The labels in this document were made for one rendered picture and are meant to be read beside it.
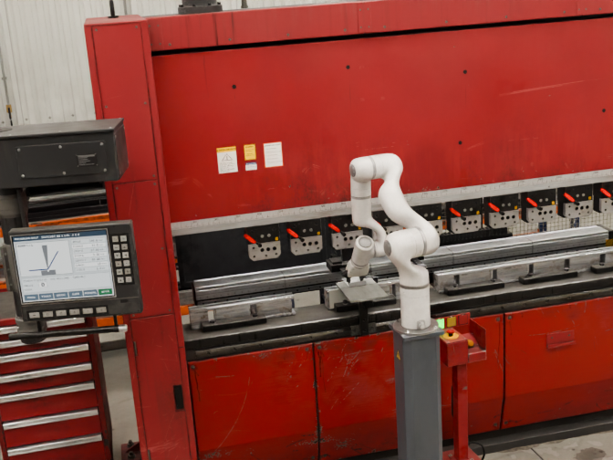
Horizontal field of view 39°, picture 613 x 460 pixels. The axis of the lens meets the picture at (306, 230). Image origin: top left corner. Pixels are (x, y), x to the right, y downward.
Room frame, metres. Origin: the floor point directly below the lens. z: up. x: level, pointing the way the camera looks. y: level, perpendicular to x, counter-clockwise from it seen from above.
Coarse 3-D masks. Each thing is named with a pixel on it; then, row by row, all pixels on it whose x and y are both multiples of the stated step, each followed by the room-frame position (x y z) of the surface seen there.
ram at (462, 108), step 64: (192, 64) 3.81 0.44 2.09; (256, 64) 3.86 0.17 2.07; (320, 64) 3.92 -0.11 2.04; (384, 64) 3.99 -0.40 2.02; (448, 64) 4.05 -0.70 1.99; (512, 64) 4.12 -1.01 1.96; (576, 64) 4.18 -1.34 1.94; (192, 128) 3.80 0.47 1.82; (256, 128) 3.86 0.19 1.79; (320, 128) 3.92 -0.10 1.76; (384, 128) 3.98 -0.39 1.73; (448, 128) 4.05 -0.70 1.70; (512, 128) 4.12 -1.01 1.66; (576, 128) 4.19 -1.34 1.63; (192, 192) 3.79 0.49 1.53; (256, 192) 3.85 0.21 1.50; (320, 192) 3.92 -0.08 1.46; (512, 192) 4.12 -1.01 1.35
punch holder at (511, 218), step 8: (488, 200) 4.11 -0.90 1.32; (496, 200) 4.10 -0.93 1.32; (504, 200) 4.11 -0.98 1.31; (512, 200) 4.11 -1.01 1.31; (488, 208) 4.11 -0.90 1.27; (504, 208) 4.11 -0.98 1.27; (512, 208) 4.11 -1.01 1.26; (488, 216) 4.12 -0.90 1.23; (496, 216) 4.09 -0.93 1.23; (504, 216) 4.10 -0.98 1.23; (512, 216) 4.13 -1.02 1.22; (488, 224) 4.12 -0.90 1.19; (496, 224) 4.09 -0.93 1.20; (504, 224) 4.11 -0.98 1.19; (512, 224) 4.11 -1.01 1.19
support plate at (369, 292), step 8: (368, 280) 3.95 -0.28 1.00; (344, 288) 3.86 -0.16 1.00; (352, 288) 3.85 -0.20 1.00; (360, 288) 3.85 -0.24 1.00; (368, 288) 3.84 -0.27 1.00; (376, 288) 3.83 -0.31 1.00; (352, 296) 3.76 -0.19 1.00; (360, 296) 3.75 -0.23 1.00; (368, 296) 3.74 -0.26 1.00; (376, 296) 3.74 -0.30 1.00; (384, 296) 3.73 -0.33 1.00
